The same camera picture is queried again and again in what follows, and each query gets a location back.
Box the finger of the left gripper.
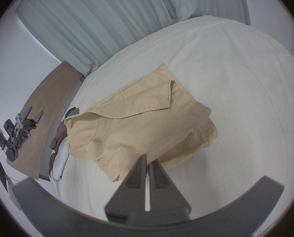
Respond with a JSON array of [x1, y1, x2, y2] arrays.
[[33, 111, 44, 126], [21, 106, 33, 121]]

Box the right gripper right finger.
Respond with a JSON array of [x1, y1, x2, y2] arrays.
[[149, 158, 192, 220]]

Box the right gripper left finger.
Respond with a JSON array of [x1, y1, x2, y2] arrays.
[[104, 154, 147, 223]]

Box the tan shorts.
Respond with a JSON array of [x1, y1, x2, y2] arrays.
[[64, 63, 218, 183]]

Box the bed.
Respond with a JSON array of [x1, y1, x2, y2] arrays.
[[7, 15, 294, 218]]

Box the brown garment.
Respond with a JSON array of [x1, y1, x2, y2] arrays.
[[48, 119, 68, 177]]

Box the olive green garment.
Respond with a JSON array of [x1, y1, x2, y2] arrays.
[[65, 106, 81, 119]]

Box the white garment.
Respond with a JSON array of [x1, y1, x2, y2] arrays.
[[50, 138, 70, 182]]

